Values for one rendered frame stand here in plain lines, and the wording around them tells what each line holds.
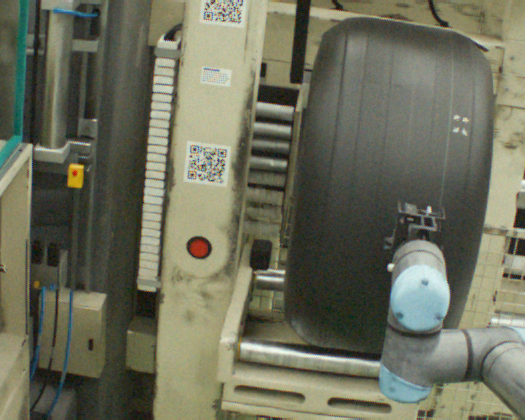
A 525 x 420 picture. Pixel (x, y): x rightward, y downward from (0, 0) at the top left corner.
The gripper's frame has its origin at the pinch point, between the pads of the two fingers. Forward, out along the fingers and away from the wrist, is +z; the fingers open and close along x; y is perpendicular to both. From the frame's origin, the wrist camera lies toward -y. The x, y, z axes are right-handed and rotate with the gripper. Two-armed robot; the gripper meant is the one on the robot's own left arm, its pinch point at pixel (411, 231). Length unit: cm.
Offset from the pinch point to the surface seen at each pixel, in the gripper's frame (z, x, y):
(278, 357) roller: 17.8, 17.9, -32.9
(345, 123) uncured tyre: 6.2, 12.5, 13.7
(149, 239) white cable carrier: 25, 44, -17
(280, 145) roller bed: 64, 24, -7
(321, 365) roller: 17.8, 10.0, -33.3
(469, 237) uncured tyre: 3.2, -9.9, -0.7
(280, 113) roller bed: 63, 25, 0
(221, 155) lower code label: 21.9, 32.4, 1.1
